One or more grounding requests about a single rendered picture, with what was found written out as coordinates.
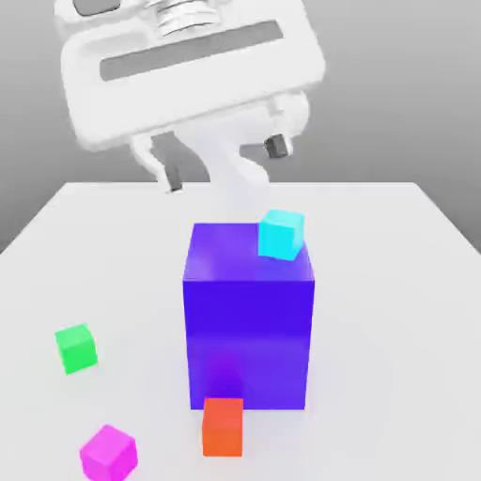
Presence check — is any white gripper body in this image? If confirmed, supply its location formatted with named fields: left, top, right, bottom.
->
left=59, top=0, right=327, bottom=152

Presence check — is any small cyan cube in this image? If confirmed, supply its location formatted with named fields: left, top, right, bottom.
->
left=257, top=209, right=306, bottom=262

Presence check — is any small green cube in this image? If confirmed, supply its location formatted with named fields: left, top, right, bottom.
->
left=54, top=322, right=100, bottom=376

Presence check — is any small orange cube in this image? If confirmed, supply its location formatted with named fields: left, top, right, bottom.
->
left=201, top=396, right=244, bottom=458

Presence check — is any small magenta cube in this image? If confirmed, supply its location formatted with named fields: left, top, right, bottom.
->
left=79, top=424, right=139, bottom=481

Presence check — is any large purple box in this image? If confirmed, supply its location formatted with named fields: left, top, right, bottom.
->
left=182, top=222, right=316, bottom=411

